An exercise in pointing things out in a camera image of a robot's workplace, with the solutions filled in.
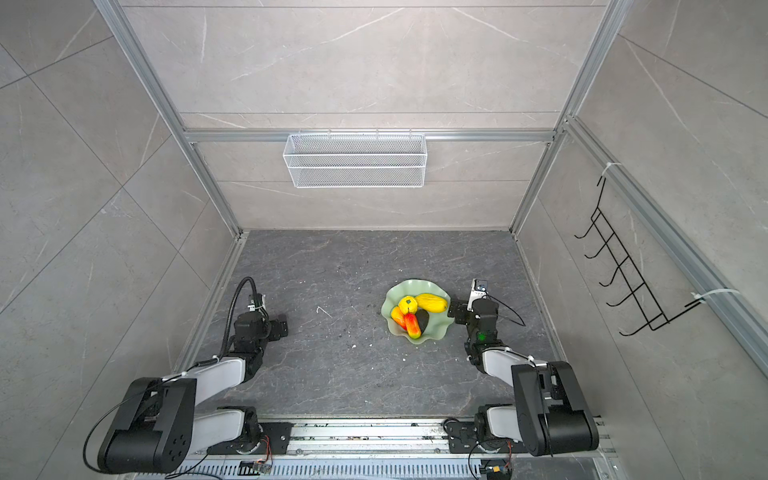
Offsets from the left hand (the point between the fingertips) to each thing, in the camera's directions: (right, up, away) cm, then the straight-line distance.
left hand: (265, 310), depth 91 cm
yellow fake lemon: (+45, +2, +1) cm, 45 cm away
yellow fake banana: (+52, +2, 0) cm, 52 cm away
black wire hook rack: (+92, +10, -28) cm, 97 cm away
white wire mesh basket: (+13, +50, +9) cm, 52 cm away
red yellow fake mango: (+42, -2, -1) cm, 42 cm away
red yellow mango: (+46, -4, -4) cm, 46 cm away
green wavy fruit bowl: (+54, -4, +1) cm, 54 cm away
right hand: (+64, +5, +1) cm, 64 cm away
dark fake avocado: (+49, -2, 0) cm, 49 cm away
